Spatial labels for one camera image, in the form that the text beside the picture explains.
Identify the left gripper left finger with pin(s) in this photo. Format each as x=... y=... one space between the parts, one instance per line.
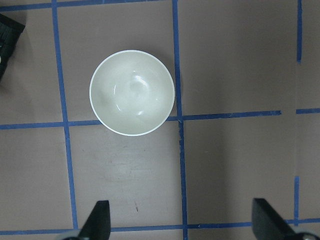
x=96 y=227

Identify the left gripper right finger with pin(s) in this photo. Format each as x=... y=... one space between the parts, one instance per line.
x=267 y=224

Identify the cream bowl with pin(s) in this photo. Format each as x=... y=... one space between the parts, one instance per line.
x=132 y=93

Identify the black dish rack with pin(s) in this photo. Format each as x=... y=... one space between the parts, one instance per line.
x=10 y=31

